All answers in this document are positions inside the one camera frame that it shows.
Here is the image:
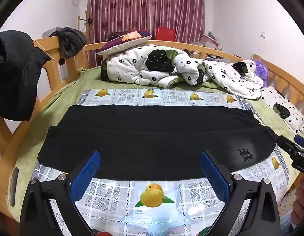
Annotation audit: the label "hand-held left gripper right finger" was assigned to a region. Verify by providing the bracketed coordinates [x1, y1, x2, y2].
[201, 151, 281, 236]

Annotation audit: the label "wooden coat rack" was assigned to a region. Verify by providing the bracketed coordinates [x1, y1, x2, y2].
[78, 10, 93, 33]

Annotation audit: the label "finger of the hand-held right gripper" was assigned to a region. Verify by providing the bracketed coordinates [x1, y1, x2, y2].
[294, 134, 304, 151]
[277, 135, 300, 156]

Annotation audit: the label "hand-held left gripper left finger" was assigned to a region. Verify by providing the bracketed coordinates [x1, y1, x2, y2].
[19, 150, 101, 236]

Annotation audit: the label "purple plush toy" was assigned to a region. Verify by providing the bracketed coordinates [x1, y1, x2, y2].
[253, 59, 269, 88]

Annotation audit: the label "patchwork pillow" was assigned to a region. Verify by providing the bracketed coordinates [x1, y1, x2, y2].
[96, 29, 153, 55]

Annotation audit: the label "wooden bed frame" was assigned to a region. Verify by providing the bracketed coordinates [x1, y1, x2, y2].
[0, 36, 304, 236]

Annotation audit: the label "person's right hand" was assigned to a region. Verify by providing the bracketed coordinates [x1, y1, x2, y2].
[291, 174, 304, 225]

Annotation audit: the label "dark grey garment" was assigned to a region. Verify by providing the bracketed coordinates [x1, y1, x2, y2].
[49, 27, 87, 59]

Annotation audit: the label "black jacket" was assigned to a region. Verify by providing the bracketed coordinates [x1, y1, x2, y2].
[0, 30, 51, 121]

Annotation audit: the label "white floral quilt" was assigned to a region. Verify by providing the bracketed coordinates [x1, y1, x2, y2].
[100, 44, 264, 100]

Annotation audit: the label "white floral pillow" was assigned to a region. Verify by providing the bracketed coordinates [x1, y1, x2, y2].
[261, 87, 304, 131]

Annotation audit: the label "black pants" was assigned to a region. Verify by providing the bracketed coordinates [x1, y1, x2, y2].
[37, 104, 278, 181]

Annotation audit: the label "grey storage box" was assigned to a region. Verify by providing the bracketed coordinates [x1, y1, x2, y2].
[42, 28, 60, 39]

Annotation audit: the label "star print cloth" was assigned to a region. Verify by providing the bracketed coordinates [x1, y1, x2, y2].
[280, 189, 298, 227]

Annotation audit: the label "fruit print plastic mat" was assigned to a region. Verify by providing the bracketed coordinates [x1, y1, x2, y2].
[27, 88, 290, 236]

